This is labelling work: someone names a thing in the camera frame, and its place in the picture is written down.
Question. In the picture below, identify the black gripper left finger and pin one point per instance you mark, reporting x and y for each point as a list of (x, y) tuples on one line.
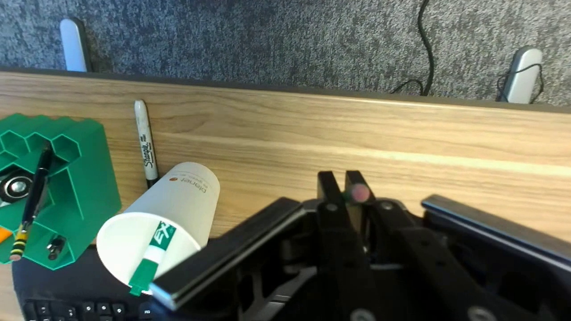
[(337, 249)]

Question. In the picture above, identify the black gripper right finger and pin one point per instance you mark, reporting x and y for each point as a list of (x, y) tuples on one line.
[(404, 255)]

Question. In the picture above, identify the yellow pencil with pink eraser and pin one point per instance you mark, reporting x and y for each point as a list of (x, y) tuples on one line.
[(360, 192)]

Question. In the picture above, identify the white paper cup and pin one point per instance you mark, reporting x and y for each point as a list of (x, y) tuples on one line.
[(180, 207)]

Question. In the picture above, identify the green white stick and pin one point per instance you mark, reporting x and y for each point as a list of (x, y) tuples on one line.
[(155, 255)]

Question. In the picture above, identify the white clip right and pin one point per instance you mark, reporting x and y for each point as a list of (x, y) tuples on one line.
[(522, 73)]

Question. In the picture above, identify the white clip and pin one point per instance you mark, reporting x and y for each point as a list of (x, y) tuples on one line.
[(522, 73), (74, 46)]

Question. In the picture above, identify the black white marker pen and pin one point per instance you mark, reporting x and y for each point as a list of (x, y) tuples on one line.
[(146, 142)]

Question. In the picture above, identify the green honeycomb pen organizer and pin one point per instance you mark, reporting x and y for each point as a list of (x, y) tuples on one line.
[(83, 178)]

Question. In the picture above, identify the black computer keyboard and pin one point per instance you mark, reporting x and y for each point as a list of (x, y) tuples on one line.
[(78, 296)]

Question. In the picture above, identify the black pen with striped end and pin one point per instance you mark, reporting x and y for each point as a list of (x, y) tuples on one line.
[(35, 198)]

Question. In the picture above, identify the white clip left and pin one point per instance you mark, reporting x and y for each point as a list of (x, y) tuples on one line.
[(74, 46)]

